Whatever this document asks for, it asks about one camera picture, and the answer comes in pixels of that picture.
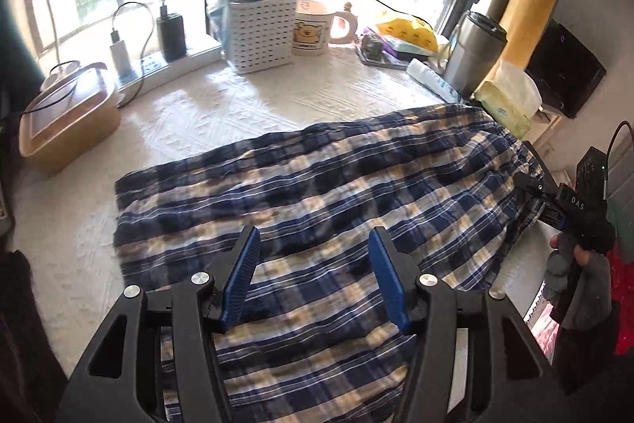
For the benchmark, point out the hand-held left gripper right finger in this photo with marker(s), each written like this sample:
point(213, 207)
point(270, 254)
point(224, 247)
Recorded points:
point(389, 279)

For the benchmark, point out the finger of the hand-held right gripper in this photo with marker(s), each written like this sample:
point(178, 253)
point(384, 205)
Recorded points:
point(550, 215)
point(532, 185)

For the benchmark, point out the person's right forearm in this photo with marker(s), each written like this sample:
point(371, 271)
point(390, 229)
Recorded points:
point(584, 353)

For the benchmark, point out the stainless steel tumbler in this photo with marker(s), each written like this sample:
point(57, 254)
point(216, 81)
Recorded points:
point(473, 56)

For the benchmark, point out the person's right hand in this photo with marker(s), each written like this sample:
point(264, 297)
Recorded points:
point(582, 284)

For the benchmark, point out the small brown figurine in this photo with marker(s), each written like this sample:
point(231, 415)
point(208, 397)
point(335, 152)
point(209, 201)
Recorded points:
point(348, 8)

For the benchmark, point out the white lotion tube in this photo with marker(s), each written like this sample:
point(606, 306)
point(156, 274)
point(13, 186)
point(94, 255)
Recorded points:
point(431, 78)

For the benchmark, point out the red cloth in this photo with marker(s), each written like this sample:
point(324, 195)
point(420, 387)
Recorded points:
point(623, 304)

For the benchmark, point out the blue plaid pants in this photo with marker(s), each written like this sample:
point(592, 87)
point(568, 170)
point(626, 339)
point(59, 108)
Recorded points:
point(322, 185)

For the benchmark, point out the green small ornament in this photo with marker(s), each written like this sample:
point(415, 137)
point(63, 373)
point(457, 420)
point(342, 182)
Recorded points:
point(372, 47)

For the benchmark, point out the black wall box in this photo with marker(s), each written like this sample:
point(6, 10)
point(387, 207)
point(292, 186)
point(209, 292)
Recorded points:
point(564, 66)

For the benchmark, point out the white-blue wipes packet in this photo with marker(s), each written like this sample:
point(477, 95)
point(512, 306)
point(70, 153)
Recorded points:
point(408, 51)

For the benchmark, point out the yellow wipes packet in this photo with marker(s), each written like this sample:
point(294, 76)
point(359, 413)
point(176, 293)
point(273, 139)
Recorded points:
point(406, 30)

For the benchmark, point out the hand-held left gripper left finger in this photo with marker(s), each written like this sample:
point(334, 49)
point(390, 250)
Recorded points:
point(240, 274)

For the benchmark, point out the white perforated plastic basket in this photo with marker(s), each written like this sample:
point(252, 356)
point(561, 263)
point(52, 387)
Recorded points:
point(260, 34)

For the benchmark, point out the white power strip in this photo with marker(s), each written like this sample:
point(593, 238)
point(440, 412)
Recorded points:
point(193, 59)

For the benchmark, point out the white charger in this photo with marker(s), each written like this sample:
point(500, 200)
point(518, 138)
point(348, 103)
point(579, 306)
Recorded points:
point(121, 56)

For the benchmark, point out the yellow-green tissue pack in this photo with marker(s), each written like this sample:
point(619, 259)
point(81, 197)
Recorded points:
point(505, 106)

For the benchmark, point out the brown lidded food container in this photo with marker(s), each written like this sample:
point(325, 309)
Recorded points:
point(69, 130)

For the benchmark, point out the cream bear-print mug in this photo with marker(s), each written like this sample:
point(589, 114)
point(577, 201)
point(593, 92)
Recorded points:
point(311, 31)

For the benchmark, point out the white textured tablecloth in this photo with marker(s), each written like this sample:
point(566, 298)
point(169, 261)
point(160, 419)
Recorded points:
point(198, 120)

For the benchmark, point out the black charger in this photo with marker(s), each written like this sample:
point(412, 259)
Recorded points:
point(171, 36)

